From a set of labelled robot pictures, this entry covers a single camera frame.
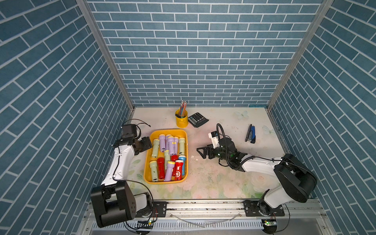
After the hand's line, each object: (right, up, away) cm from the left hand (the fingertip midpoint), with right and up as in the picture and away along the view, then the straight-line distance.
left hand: (149, 144), depth 85 cm
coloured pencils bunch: (+19, +24, +16) cm, 34 cm away
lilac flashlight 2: (+12, -2, +5) cm, 13 cm away
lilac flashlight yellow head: (+4, +2, +13) cm, 14 cm away
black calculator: (+29, +14, +24) cm, 40 cm away
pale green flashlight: (+1, -2, +10) cm, 10 cm away
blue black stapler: (+67, +4, +17) cm, 69 cm away
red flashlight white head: (+18, -14, -4) cm, 23 cm away
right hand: (+32, -3, +1) cm, 32 cm away
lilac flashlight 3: (+14, -2, +8) cm, 17 cm away
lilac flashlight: (+8, -1, +11) cm, 14 cm away
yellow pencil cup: (+17, +12, +19) cm, 29 cm away
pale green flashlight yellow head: (+18, -3, +10) cm, 21 cm away
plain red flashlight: (+14, -9, +4) cm, 17 cm away
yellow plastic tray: (+10, -18, -3) cm, 21 cm away
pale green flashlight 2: (+10, -9, +3) cm, 14 cm away
